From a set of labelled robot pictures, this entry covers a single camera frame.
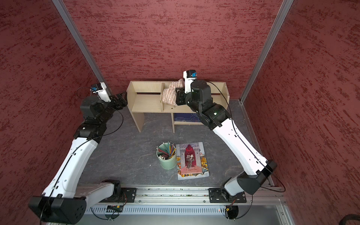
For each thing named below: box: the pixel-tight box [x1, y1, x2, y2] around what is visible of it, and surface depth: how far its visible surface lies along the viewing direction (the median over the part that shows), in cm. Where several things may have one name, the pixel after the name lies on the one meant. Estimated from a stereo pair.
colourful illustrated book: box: [175, 141, 210, 181], surface depth 87 cm
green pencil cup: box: [156, 141, 177, 170], surface depth 79 cm
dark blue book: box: [173, 112, 202, 123], surface depth 91 cm
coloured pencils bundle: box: [156, 141, 177, 160], surface depth 79 cm
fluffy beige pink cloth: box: [161, 78, 185, 108], surface depth 63 cm
